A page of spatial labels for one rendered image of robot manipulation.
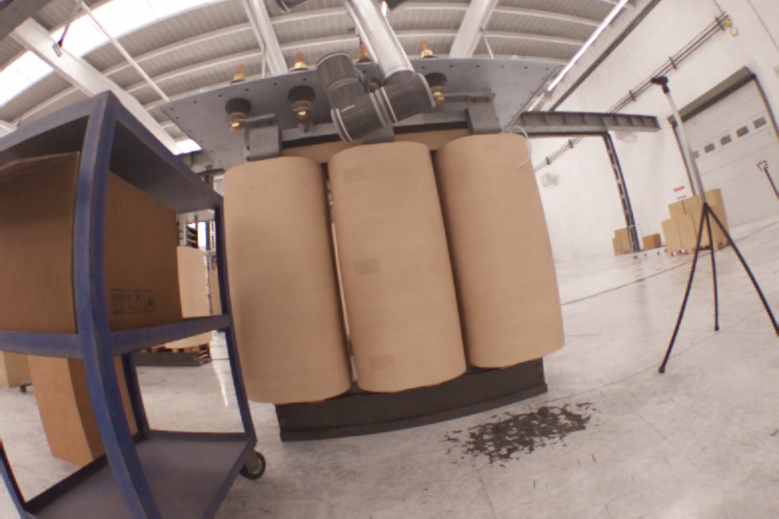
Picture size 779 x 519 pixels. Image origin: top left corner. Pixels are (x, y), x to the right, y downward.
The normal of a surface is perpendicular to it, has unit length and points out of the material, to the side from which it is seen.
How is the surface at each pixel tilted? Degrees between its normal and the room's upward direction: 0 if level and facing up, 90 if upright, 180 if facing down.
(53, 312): 90
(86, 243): 90
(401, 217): 90
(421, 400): 90
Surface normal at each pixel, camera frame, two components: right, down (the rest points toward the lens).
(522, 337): 0.07, -0.18
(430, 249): 0.40, -0.22
